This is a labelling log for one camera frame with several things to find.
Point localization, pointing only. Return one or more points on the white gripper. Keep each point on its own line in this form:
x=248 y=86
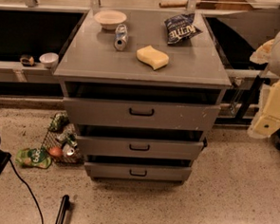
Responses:
x=267 y=123

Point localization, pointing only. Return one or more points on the grey bottom drawer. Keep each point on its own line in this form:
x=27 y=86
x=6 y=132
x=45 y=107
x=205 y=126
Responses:
x=138 y=168

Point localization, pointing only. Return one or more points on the grey drawer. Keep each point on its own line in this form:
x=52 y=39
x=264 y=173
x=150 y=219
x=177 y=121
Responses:
x=141 y=106
x=139 y=143
x=138 y=168

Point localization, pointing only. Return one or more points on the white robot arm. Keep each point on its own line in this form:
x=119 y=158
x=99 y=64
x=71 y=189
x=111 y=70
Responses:
x=273 y=65

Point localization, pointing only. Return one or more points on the grey drawer cabinet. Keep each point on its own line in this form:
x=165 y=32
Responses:
x=92 y=58

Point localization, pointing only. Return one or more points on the grey top drawer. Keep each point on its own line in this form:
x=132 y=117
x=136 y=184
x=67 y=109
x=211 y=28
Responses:
x=141 y=106

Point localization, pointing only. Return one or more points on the grey middle drawer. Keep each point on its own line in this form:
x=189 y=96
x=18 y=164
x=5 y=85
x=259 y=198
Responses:
x=139 y=143

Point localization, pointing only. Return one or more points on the black stand table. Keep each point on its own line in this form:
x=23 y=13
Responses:
x=237 y=36

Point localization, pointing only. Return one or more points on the blue chips bag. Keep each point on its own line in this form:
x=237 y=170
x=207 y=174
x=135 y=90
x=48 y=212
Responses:
x=180 y=28

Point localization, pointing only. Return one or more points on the yellow sponge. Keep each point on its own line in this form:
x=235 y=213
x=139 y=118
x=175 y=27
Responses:
x=152 y=57

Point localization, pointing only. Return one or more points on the wooden rolling pin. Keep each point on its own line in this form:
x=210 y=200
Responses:
x=169 y=5

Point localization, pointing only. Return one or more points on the crushed silver can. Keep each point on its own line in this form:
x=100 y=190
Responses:
x=121 y=37

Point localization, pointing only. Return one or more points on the beige bowl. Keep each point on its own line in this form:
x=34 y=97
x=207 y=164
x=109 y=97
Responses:
x=109 y=19

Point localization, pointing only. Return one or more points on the green bottle in basket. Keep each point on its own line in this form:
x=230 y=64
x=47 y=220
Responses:
x=68 y=138

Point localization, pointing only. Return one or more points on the green bag on floor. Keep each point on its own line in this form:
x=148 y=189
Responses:
x=58 y=122

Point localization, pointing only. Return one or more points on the small white cup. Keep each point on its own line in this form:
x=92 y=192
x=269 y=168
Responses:
x=49 y=59

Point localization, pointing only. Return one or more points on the silver can in basket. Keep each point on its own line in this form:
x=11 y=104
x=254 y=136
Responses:
x=69 y=152

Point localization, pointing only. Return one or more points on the red apple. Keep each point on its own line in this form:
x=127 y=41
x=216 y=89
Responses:
x=56 y=152

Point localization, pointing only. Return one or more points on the tape measure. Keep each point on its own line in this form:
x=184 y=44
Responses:
x=27 y=60

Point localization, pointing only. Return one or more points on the black pole on floor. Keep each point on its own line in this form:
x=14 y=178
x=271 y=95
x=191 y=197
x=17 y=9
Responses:
x=64 y=206

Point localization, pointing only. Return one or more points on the green snack pouch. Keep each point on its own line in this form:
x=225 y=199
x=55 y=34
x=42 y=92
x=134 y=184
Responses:
x=33 y=157

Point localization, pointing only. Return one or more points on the wire basket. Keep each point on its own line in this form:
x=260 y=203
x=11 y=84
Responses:
x=50 y=140

